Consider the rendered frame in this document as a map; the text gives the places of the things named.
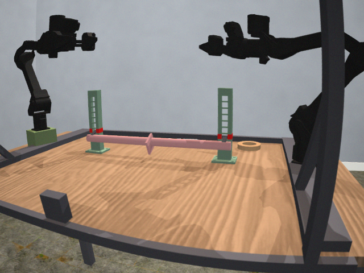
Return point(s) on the long pink rail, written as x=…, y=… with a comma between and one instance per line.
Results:
x=150, y=142

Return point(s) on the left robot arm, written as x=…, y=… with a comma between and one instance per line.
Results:
x=40, y=100

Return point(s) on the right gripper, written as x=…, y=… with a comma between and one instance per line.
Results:
x=215, y=47

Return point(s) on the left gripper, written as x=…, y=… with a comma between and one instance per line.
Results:
x=54, y=41

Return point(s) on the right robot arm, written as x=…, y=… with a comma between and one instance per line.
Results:
x=303, y=120

